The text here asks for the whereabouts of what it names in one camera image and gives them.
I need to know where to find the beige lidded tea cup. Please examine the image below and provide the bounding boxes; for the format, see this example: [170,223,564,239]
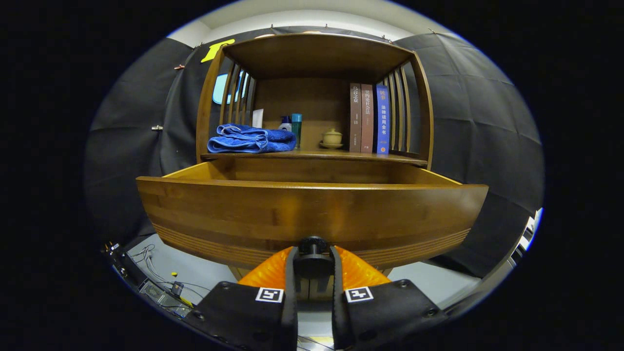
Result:
[319,128,344,149]

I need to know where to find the floor cables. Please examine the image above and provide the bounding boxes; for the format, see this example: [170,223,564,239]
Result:
[131,244,211,299]

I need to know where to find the white and black equipment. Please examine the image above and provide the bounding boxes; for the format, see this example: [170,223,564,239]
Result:
[507,207,543,266]

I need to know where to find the brown wooden cabinet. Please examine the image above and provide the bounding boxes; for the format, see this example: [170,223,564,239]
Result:
[196,33,434,300]

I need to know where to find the black backdrop cloth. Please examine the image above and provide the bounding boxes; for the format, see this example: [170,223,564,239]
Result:
[84,27,544,278]

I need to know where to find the blue folded towel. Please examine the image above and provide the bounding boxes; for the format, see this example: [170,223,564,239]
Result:
[207,123,297,154]

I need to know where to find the reddish brown book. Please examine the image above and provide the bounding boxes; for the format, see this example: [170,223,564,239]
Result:
[360,84,374,154]

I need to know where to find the wooden countertop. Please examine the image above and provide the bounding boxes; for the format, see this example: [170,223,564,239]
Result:
[201,149,428,166]

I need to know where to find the dark brown book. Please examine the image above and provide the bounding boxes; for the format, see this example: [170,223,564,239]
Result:
[349,83,362,153]

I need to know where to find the blue book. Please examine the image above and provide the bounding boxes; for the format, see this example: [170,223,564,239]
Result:
[373,84,390,155]

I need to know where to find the wooden drawer with black knob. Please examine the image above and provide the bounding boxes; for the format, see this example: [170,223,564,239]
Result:
[136,160,489,279]

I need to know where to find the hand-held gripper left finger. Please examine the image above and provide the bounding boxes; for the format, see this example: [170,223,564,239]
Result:
[183,245,299,351]

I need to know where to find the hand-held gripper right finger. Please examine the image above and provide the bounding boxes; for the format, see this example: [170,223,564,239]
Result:
[331,245,448,351]

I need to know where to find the teal bottle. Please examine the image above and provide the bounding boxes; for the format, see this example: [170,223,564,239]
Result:
[291,113,303,150]

